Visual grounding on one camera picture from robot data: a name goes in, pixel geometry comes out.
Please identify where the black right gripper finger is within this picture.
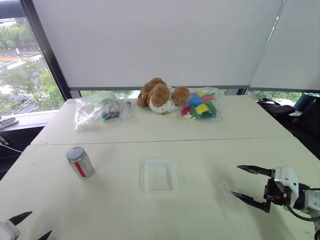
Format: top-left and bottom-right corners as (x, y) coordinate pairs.
(230, 191), (272, 214)
(236, 164), (273, 178)

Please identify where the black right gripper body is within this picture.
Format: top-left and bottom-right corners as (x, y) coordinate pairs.
(263, 169), (291, 207)

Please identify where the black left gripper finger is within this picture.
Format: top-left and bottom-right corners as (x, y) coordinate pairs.
(37, 229), (53, 240)
(7, 211), (33, 227)

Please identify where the silver can with red stripe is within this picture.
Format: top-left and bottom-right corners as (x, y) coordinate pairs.
(65, 146), (96, 180)

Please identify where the clear plastic tray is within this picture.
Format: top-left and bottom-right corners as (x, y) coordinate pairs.
(138, 158), (181, 195)

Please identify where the black bag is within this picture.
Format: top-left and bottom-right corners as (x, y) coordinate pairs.
(256, 97), (320, 161)

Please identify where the teal cylindrical object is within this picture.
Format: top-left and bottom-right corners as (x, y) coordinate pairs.
(293, 92), (318, 112)

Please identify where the bag of coloured plastic pieces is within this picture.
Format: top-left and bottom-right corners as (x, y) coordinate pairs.
(176, 86), (225, 123)

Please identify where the grey object on windowsill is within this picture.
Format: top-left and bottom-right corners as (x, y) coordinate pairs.
(0, 115), (19, 131)

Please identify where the narrow white roller blind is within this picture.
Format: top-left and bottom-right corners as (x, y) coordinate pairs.
(249, 0), (320, 92)

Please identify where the brown and white plush dog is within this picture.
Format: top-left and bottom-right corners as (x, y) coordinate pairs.
(136, 77), (191, 116)

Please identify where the clear plastic bag with items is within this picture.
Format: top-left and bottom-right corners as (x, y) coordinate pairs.
(74, 91), (122, 131)

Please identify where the clear plastic syringe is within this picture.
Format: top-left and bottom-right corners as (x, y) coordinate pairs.
(119, 100), (133, 121)

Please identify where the wide white roller blind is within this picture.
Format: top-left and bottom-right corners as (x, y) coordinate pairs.
(31, 0), (286, 91)

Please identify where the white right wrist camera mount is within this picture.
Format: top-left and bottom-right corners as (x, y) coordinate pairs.
(273, 165), (301, 200)

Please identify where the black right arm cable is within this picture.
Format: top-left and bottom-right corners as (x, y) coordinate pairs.
(286, 202), (320, 223)

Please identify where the black window frame post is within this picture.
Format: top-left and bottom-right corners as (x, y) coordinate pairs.
(19, 0), (74, 101)

